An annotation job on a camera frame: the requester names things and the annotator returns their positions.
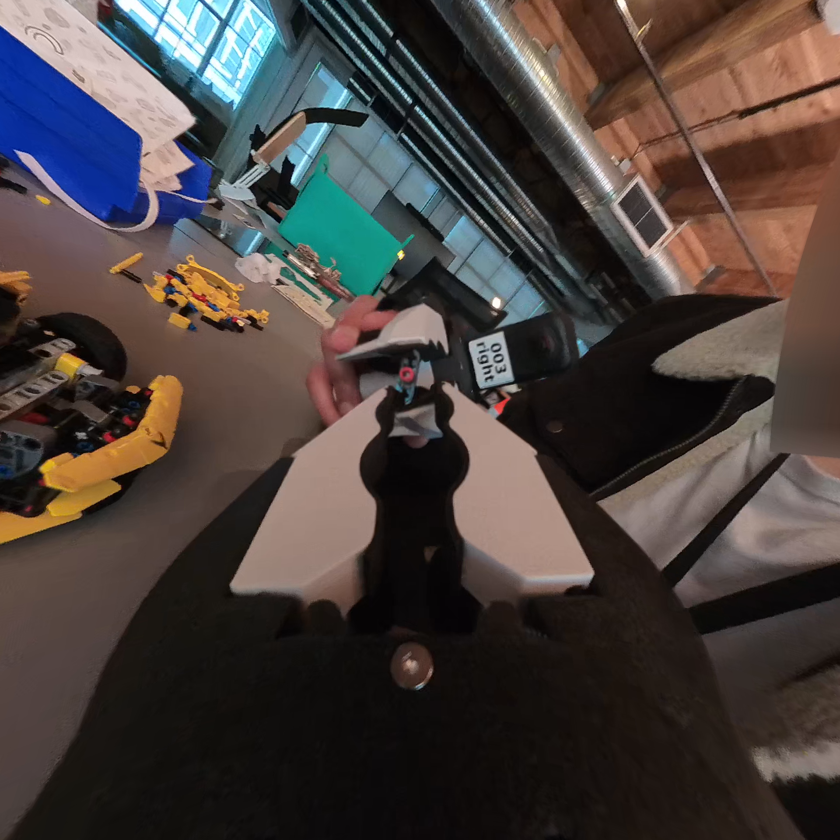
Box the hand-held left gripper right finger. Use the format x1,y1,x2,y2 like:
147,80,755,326
433,384,596,621

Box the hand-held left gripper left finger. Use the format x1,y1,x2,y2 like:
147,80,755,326
230,387,396,621

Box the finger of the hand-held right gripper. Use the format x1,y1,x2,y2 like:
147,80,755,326
336,305,452,362
360,367,442,439

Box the pile of yellow brick pieces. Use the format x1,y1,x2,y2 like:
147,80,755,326
143,255,270,333

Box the grey desk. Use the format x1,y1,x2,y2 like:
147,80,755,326
0,154,368,840

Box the pale round desk lamp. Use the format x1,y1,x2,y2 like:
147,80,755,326
217,108,370,204

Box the person's right hand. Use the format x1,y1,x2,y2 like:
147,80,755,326
306,295,427,452

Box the person's black fleece-lined jacket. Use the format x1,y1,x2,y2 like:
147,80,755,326
499,294,840,840

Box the small brown brick model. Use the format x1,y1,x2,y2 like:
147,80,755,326
289,243,355,299

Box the printed paper sheet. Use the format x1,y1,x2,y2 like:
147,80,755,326
270,262,337,329

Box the white vent grille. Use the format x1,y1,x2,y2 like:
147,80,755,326
610,174,676,257

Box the crumpled white plastic bag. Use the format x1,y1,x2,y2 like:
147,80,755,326
235,252,283,284

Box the yellow brick car model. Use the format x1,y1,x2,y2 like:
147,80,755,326
0,269,185,546

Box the black ceiling pipes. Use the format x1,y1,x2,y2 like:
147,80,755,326
298,0,559,277

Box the person's white shirt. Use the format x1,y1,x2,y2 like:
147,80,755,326
600,427,840,723

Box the small white printed paper bag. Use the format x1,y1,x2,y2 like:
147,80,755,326
141,138,196,193

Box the large paned window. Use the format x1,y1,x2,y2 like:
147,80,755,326
112,0,277,109

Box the white paper strip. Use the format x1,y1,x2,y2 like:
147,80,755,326
13,150,161,232

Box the blue plastic bin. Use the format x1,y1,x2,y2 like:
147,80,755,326
0,26,214,227

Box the black shoulder strap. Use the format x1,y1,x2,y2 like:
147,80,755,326
689,577,840,634
663,453,788,588

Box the silver ventilation duct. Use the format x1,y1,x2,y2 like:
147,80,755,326
430,0,697,303

